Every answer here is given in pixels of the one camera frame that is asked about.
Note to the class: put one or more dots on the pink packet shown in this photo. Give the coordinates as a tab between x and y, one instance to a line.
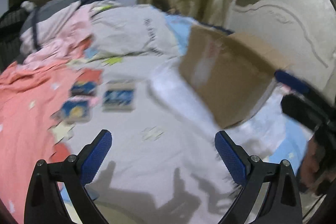
93	101

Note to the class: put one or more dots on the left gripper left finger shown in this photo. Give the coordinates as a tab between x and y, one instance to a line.
92	156

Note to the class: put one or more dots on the cartoon patterned bed quilt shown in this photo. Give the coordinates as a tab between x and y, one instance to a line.
162	167

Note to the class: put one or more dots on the brown patterned pillow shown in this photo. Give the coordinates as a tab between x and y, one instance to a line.
165	6

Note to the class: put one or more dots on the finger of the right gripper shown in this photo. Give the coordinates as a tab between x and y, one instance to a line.
300	111
291	81

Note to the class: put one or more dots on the grey pink folded blanket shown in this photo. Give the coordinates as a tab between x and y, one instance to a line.
44	23

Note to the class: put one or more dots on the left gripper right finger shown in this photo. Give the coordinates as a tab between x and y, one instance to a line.
234	157

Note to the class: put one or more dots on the brown cardboard box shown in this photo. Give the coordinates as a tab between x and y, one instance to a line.
243	63

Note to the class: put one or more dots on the starry tissue pack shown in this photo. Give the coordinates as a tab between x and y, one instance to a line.
119	95
75	111
82	88

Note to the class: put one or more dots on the right hand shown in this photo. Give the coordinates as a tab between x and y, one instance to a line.
309	175

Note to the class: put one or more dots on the white plastic bag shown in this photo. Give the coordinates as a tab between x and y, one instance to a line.
260	129

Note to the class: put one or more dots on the cream bed headboard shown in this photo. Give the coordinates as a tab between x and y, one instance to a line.
285	30

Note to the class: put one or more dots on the black striped laundry basket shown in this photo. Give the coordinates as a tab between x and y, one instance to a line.
11	24

